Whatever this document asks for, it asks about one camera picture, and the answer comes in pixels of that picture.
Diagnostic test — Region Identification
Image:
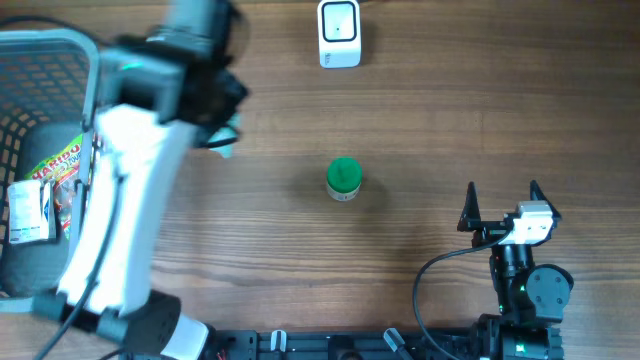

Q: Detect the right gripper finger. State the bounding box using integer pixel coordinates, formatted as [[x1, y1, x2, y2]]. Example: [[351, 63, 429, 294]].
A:
[[457, 182, 483, 232], [529, 180, 562, 221]]

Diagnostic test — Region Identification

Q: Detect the green lid spice jar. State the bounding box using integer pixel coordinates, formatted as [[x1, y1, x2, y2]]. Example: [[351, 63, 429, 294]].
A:
[[326, 157, 363, 202]]

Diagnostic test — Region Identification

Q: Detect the teal wet wipes pack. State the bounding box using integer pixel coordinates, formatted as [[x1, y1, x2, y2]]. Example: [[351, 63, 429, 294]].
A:
[[207, 113, 242, 158]]

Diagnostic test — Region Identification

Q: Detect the Haribo candy bag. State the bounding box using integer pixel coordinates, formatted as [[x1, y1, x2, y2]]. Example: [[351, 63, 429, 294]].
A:
[[24, 135, 83, 240]]

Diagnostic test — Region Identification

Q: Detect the white paper box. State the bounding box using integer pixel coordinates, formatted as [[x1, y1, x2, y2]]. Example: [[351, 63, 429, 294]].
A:
[[8, 180, 57, 245]]

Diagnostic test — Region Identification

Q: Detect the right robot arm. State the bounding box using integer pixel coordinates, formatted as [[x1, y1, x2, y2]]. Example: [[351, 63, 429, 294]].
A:
[[457, 181, 574, 360]]

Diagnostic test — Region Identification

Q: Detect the white barcode scanner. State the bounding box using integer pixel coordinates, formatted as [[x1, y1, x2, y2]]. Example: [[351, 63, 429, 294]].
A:
[[317, 0, 362, 69]]

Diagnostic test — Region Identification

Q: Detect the grey plastic basket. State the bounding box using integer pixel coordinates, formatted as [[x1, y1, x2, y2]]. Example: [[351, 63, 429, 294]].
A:
[[1, 29, 99, 313]]

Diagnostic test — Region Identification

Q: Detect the right black cable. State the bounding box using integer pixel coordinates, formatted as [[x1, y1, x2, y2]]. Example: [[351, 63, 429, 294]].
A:
[[412, 228, 516, 360]]

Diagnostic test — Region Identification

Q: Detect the black cable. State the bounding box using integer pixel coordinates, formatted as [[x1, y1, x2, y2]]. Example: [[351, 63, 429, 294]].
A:
[[412, 228, 516, 360], [29, 169, 126, 360]]

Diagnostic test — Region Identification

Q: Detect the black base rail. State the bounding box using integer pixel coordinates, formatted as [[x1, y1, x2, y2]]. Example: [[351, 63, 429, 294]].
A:
[[199, 327, 565, 360]]

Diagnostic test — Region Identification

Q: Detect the left black cable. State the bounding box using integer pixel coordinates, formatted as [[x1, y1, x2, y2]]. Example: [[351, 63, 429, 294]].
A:
[[29, 169, 126, 360]]

